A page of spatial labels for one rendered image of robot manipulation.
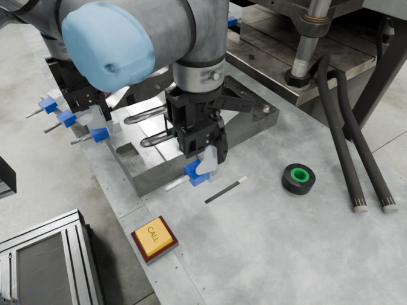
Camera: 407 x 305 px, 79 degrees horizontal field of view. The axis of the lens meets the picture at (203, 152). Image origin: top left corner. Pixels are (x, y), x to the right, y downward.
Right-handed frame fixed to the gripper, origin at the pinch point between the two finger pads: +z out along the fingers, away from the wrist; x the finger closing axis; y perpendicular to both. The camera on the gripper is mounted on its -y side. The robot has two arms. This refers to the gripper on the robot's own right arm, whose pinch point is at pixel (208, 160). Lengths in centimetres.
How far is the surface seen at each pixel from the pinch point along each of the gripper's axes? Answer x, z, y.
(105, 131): -27.1, 4.4, 14.1
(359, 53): -24, 16, -108
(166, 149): -13.4, 6.3, 3.3
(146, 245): 4.0, 11.3, 18.5
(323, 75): -9, 2, -52
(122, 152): -21.0, 8.4, 12.7
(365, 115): 1, 23, -78
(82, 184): -95, 95, 32
